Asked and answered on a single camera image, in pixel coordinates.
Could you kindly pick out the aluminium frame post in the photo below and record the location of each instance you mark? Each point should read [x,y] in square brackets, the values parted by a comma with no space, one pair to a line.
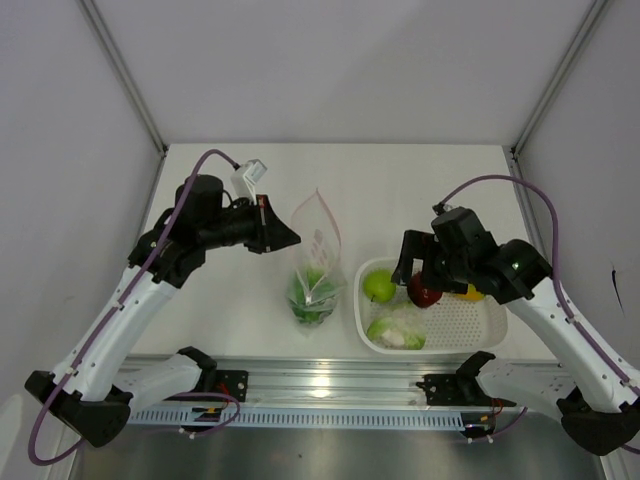
[115,58]
[567,62]

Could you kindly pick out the green apple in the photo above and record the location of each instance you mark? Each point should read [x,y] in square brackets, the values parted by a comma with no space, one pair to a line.
[378,286]

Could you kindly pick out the white perforated plastic basket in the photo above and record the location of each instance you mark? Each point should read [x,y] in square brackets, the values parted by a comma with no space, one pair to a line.
[453,326]

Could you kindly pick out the white slotted cable duct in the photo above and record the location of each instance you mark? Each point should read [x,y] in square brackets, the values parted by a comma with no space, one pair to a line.
[182,415]

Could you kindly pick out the green lettuce leaf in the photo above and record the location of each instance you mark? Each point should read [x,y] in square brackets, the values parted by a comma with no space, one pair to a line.
[311,296]

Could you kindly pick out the yellow orange mango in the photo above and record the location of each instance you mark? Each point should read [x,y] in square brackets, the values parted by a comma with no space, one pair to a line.
[471,295]

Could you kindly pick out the pale green cabbage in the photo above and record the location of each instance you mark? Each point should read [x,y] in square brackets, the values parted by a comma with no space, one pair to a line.
[398,327]

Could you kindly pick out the left aluminium frame post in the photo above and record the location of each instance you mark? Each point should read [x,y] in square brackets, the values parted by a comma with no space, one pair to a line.
[115,58]

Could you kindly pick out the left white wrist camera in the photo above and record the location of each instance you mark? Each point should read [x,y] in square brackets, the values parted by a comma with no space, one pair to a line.
[245,178]

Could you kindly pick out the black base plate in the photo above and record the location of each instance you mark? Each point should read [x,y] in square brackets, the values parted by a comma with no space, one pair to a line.
[231,386]
[452,390]

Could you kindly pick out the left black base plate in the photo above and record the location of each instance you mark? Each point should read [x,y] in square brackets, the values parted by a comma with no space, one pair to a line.
[231,386]

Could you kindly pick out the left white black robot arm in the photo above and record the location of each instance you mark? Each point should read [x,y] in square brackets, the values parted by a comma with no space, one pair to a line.
[87,391]

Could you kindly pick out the aluminium mounting rail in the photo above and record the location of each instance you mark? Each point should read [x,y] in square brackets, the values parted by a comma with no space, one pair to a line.
[336,383]

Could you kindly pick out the clear pink zip top bag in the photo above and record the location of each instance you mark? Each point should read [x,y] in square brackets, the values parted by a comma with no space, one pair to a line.
[321,244]

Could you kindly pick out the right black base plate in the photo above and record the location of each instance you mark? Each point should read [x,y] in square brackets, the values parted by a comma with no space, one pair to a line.
[452,390]

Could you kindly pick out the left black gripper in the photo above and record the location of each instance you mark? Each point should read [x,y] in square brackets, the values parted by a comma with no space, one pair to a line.
[270,232]

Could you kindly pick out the right aluminium frame post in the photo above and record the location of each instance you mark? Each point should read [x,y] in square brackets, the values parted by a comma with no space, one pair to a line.
[567,62]

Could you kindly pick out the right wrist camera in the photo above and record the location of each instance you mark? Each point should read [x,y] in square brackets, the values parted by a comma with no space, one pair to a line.
[442,208]

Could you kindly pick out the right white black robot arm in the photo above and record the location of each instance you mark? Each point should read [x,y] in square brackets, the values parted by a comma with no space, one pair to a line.
[595,393]

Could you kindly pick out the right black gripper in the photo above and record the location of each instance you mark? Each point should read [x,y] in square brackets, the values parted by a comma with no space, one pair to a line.
[416,245]

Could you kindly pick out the red apple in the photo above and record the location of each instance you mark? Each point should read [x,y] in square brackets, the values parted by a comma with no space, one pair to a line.
[421,296]

